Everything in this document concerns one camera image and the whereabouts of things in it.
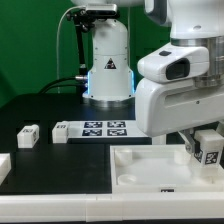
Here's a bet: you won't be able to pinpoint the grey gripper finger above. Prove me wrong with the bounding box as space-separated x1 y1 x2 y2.
216 122 224 134
179 129 195 154

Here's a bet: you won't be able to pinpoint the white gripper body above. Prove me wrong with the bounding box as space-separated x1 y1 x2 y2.
135 45 224 137

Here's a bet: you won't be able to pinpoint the white square tabletop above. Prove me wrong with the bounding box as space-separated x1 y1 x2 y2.
110 145 224 193

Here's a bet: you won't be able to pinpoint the paper sheet with tags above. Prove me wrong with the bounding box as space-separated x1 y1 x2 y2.
68 120 145 138

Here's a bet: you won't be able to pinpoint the white left fence piece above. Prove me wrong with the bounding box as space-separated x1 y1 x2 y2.
0 153 11 185

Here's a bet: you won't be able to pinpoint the black cables at base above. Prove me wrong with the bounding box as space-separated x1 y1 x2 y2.
38 75 90 95

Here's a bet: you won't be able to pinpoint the black camera stand pole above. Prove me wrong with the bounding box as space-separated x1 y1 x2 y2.
66 9 94 75

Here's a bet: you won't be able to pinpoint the black camera on stand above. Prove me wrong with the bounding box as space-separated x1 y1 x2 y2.
85 4 119 19

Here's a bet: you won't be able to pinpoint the grey cable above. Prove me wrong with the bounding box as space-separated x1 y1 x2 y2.
55 4 88 94

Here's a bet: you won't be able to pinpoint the white front fence rail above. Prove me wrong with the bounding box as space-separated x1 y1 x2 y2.
0 192 224 223

